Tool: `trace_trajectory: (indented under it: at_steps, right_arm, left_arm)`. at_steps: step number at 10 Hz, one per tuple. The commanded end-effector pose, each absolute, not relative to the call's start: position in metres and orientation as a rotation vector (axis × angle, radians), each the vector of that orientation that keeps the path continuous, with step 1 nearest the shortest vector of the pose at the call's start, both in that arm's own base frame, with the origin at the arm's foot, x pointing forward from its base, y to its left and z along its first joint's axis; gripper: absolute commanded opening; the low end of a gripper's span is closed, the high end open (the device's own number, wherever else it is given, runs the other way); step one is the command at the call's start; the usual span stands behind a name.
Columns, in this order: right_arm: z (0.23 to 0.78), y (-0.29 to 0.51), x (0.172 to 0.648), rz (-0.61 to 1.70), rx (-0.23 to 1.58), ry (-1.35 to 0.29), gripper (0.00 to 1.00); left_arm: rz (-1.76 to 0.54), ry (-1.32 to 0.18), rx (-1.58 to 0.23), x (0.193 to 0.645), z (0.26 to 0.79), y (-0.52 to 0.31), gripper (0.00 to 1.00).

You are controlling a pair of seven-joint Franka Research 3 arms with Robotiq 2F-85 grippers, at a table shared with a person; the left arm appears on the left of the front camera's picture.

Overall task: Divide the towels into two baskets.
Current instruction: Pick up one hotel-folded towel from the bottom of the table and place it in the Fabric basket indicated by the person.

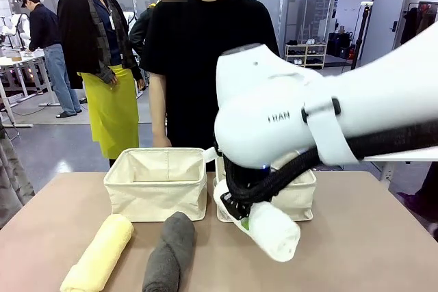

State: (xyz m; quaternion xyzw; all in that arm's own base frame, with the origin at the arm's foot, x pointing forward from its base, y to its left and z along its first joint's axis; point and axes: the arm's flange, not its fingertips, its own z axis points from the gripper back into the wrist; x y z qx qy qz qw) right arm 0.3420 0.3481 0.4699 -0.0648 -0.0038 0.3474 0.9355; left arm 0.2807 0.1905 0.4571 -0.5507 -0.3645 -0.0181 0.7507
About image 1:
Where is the black braided cable sleeve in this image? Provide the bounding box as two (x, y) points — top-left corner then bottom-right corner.
(222, 124), (438, 204)

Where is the wooden shoe rack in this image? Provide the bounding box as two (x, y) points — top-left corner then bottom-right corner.
(284, 42), (328, 69)

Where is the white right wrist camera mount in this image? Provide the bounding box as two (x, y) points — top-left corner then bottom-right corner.
(204, 146), (224, 163)

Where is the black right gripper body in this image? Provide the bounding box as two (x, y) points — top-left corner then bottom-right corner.
(220, 191), (253, 221)

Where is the person in dark green jacket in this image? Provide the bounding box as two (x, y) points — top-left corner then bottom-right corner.
(129, 0), (164, 59)

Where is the white background desk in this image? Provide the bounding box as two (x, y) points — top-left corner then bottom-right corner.
(0, 49), (69, 127)

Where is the person's right hand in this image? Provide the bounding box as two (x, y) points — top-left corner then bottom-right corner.
(153, 134), (172, 148)

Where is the white towel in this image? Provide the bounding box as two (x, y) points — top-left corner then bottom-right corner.
(212, 182), (302, 263)

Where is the black tripod pole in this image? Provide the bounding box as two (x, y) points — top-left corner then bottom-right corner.
(350, 1), (374, 70)

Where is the black clothes rack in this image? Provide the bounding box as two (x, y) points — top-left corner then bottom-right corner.
(400, 1), (438, 47)

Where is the white arm strap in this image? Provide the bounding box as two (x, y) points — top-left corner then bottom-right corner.
(302, 98), (363, 166)

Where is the large white table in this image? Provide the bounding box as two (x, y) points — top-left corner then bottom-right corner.
(359, 151), (438, 183)

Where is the grey hanging cloth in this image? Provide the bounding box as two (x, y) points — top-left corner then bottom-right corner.
(0, 117), (36, 230)

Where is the grey rolled towel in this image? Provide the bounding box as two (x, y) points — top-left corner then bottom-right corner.
(142, 211), (196, 292)

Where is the person's right forearm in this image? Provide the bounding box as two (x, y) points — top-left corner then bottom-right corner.
(149, 96), (169, 137)

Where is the black coat on mannequin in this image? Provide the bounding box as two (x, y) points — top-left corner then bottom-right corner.
(56, 0), (143, 90)

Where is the man in navy top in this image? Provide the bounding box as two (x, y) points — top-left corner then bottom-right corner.
(20, 0), (83, 119)

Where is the yellow towel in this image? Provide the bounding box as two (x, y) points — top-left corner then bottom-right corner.
(60, 213), (134, 292)

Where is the cream fabric basket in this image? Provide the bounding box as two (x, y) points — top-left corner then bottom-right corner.
(212, 155), (318, 223)
(103, 147), (209, 223)

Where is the grey door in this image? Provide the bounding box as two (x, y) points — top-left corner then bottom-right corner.
(359, 0), (410, 67)

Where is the small white background robot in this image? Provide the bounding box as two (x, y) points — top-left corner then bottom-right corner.
(0, 13), (31, 50)

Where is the person in black t-shirt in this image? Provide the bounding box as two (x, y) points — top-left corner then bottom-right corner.
(140, 0), (280, 170)

